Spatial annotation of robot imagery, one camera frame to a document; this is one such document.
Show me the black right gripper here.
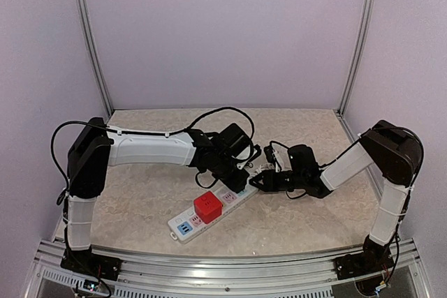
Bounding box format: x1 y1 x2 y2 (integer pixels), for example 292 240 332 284
249 170 306 193

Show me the red cube socket adapter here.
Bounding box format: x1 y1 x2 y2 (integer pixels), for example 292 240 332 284
193 191 223 224

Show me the white multicolour power strip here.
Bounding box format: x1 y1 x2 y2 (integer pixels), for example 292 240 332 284
168 185 258 244

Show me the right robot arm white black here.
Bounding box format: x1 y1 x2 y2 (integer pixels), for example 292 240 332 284
249 120 425 273

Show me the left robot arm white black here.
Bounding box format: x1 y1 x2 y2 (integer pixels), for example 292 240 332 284
64 117 255 274

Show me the small circuit board with led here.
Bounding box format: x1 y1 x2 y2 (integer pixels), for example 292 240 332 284
81 279 101 292

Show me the white power strip cord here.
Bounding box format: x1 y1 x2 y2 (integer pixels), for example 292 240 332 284
253 161 277 175

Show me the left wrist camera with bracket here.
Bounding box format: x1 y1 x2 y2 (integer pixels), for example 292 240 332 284
235 144 263 170

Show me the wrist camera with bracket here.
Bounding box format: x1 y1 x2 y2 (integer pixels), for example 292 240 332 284
263 145 284 172
235 144 263 170

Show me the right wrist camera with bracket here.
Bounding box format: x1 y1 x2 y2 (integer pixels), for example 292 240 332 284
263 145 284 172

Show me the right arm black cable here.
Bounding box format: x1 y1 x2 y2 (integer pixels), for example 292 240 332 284
267 126 425 201

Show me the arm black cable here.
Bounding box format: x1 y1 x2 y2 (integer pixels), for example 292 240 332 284
267 126 425 201
50 106 256 208

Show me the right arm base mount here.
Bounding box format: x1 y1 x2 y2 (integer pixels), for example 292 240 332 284
334 251 395 280

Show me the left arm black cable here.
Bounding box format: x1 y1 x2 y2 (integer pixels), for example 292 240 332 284
50 106 256 208

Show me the front aluminium rail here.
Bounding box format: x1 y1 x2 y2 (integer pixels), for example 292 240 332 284
22 240 432 297

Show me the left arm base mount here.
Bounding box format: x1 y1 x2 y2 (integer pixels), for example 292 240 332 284
61 250 122 281

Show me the right aluminium frame post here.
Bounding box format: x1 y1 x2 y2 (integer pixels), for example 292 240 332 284
337 0 374 118

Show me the aluminium frame post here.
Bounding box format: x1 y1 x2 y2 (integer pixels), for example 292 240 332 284
75 0 115 117
337 0 374 118

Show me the left aluminium frame post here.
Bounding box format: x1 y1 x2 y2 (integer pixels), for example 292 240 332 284
75 0 115 117

